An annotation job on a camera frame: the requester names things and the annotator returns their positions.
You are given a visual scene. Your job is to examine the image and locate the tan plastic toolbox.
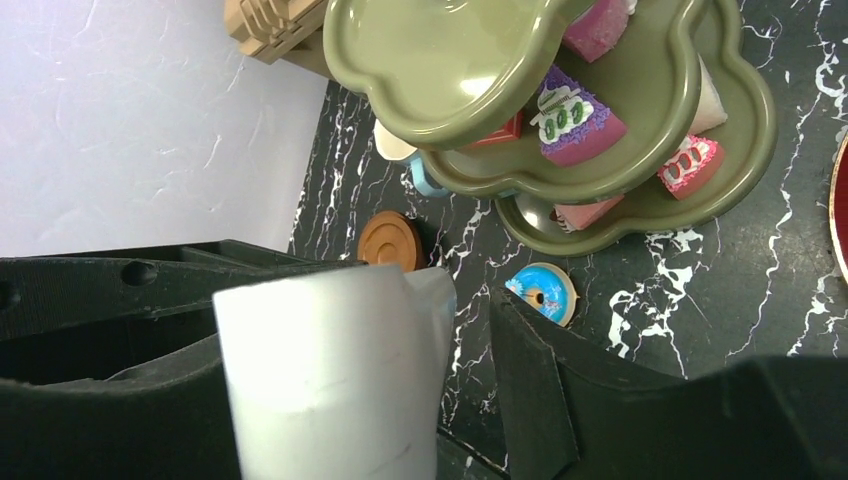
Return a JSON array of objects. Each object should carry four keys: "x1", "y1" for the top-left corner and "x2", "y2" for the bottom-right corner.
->
[{"x1": 224, "y1": 0, "x2": 334, "y2": 79}]

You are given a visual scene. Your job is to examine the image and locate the pink rectangular cake bar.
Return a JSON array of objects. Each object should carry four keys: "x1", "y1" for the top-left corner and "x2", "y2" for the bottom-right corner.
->
[{"x1": 562, "y1": 0, "x2": 638, "y2": 63}]

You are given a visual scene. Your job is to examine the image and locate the pink swirl roll cake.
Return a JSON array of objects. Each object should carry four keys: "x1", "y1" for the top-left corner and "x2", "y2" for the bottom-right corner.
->
[{"x1": 549, "y1": 195, "x2": 624, "y2": 233}]

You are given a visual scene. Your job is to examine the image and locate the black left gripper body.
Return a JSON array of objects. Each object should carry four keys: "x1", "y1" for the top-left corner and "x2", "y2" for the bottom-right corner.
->
[{"x1": 1, "y1": 240, "x2": 356, "y2": 385}]

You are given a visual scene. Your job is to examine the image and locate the green three-tier serving stand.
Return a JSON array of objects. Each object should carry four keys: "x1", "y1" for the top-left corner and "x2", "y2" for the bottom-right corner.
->
[{"x1": 323, "y1": 1, "x2": 777, "y2": 256}]

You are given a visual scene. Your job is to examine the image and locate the blue mug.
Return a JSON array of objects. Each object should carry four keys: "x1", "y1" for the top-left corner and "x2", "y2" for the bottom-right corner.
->
[{"x1": 373, "y1": 119, "x2": 450, "y2": 198}]

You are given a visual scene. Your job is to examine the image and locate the white plastic tongs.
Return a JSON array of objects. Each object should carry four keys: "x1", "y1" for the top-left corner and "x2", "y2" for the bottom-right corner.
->
[{"x1": 213, "y1": 265, "x2": 457, "y2": 479}]

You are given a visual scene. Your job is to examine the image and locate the purple frosted cake slice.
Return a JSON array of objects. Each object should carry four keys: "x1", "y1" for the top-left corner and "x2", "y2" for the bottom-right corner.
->
[{"x1": 530, "y1": 65, "x2": 627, "y2": 167}]

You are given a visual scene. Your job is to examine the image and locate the blue frosted donut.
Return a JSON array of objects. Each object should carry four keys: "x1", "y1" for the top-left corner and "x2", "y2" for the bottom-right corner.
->
[{"x1": 505, "y1": 262, "x2": 580, "y2": 327}]

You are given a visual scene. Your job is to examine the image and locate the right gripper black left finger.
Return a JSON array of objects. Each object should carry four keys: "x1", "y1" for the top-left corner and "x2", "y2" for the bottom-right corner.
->
[{"x1": 1, "y1": 335, "x2": 240, "y2": 479}]

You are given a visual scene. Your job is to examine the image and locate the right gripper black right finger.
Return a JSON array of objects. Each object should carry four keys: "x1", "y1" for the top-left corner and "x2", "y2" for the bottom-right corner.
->
[{"x1": 489, "y1": 288, "x2": 847, "y2": 479}]

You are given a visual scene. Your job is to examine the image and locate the pink sprinkled cake slice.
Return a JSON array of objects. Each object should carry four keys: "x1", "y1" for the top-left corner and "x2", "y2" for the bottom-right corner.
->
[{"x1": 657, "y1": 135, "x2": 725, "y2": 201}]

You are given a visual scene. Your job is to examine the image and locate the white sugared cake piece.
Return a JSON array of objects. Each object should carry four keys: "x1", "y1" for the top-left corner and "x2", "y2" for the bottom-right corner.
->
[{"x1": 688, "y1": 57, "x2": 728, "y2": 135}]

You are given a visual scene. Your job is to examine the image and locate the stacked brown wooden coasters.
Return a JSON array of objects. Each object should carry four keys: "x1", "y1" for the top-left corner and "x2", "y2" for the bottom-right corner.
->
[{"x1": 357, "y1": 210, "x2": 426, "y2": 272}]

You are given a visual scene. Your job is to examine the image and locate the red round lacquer tray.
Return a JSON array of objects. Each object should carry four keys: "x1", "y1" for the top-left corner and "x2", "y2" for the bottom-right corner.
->
[{"x1": 828, "y1": 130, "x2": 847, "y2": 282}]

